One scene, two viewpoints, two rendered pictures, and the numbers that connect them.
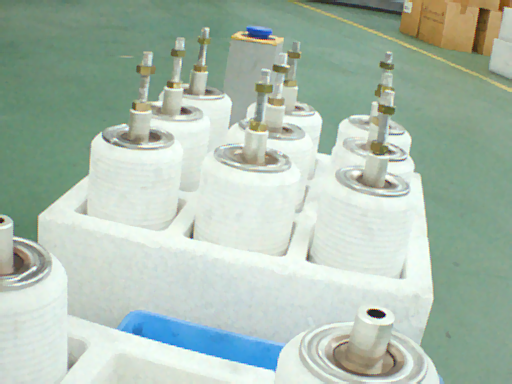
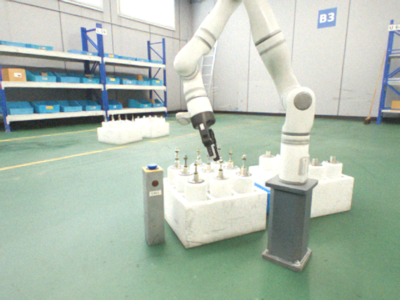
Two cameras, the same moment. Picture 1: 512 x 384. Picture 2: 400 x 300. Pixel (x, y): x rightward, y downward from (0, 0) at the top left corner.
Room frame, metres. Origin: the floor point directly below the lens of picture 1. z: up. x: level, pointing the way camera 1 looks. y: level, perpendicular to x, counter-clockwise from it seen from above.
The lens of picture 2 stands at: (1.48, 1.04, 0.61)
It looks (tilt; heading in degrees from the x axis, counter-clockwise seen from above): 12 degrees down; 239
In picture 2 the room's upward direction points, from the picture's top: straight up
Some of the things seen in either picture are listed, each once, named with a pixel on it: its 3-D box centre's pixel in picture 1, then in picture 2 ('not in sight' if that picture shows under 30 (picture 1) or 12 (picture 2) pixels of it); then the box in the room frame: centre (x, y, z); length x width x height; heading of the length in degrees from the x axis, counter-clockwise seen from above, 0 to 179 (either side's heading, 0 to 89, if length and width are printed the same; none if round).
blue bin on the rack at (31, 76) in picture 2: not in sight; (39, 76); (1.32, -4.78, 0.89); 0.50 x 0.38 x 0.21; 113
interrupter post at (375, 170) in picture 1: (375, 169); not in sight; (0.67, -0.11, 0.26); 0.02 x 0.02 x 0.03
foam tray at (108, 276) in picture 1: (251, 261); (208, 202); (0.80, 0.00, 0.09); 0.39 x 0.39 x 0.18; 83
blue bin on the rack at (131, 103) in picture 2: not in sight; (139, 104); (-0.76, -5.56, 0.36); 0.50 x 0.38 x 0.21; 111
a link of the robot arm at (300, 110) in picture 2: not in sight; (297, 112); (0.71, 0.40, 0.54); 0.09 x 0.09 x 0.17; 59
